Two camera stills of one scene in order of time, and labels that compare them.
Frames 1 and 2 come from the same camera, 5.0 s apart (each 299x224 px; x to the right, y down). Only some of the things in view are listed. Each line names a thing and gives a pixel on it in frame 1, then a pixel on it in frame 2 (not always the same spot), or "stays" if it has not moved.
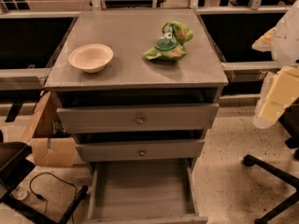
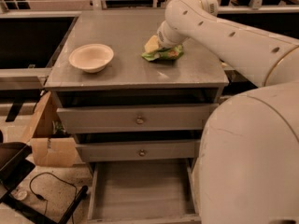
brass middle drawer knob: (142, 153) stays
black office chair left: (15, 165) stays
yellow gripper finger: (264, 42) to (167, 35)
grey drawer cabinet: (137, 89) stays
